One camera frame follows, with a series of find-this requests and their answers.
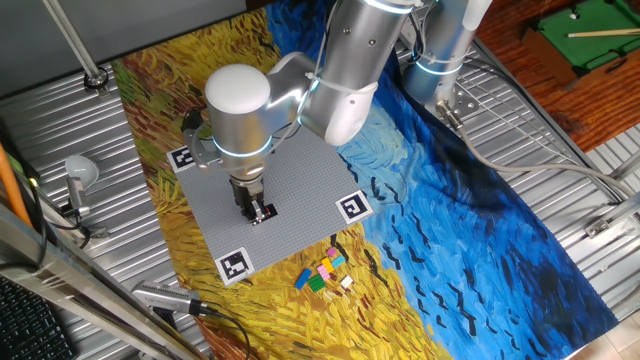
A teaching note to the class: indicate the yellow Lego brick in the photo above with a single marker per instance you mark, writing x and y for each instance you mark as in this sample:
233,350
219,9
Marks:
327,265

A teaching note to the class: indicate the black white ArUco marker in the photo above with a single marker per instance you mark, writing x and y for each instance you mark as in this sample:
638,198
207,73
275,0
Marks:
234,265
355,207
179,159

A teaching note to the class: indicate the silver ribbed camera device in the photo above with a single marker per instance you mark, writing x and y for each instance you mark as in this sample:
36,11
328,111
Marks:
165,297

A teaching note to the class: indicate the aluminium frame bar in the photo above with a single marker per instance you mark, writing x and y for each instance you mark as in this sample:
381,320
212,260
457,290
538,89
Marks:
75,290

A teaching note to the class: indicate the orange tube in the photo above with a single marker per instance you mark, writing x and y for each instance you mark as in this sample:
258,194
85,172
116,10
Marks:
10,185

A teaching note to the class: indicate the cyan Lego brick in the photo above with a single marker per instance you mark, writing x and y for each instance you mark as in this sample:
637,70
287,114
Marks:
338,261

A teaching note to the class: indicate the blue Lego brick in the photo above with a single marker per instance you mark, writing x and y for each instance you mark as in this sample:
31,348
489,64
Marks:
302,278

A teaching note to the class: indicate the white dome lamp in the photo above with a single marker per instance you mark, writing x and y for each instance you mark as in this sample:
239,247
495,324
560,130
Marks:
81,170

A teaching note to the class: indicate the white Lego brick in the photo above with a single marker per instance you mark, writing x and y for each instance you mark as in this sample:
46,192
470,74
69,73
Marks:
346,282

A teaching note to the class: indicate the aluminium profile rail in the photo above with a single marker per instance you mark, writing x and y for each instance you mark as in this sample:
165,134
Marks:
627,167
597,227

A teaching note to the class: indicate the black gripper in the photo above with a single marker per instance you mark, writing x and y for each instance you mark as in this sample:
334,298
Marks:
247,190

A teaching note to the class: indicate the green toy pool table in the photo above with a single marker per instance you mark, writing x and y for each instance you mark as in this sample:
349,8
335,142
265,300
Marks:
590,35

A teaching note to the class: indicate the wooden cue stick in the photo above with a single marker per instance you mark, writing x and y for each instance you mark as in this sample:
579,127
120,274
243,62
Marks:
600,34

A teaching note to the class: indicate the small magenta Lego brick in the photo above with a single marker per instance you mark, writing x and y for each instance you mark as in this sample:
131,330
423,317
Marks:
331,251

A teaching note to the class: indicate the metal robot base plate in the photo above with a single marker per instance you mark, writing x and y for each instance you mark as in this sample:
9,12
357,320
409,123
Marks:
467,102

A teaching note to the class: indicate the black keyboard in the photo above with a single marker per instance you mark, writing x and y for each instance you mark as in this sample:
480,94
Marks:
25,330

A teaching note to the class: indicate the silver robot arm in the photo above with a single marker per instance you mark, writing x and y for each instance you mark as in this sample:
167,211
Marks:
350,65

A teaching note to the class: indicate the green Lego brick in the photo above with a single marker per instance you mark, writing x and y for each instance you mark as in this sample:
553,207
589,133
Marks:
316,283

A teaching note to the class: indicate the metal pole with round base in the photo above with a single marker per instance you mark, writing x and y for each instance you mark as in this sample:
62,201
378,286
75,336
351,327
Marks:
70,40

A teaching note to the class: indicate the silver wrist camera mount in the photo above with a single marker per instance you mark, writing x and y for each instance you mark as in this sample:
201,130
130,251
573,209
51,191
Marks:
199,152

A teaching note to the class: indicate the painted blue yellow cloth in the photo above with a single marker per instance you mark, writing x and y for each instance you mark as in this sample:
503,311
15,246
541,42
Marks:
450,225

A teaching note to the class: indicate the long pink Lego brick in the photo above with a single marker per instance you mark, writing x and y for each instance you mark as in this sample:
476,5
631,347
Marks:
323,272

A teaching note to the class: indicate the grey Lego baseplate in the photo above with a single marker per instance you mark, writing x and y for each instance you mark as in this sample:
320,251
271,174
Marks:
300,200

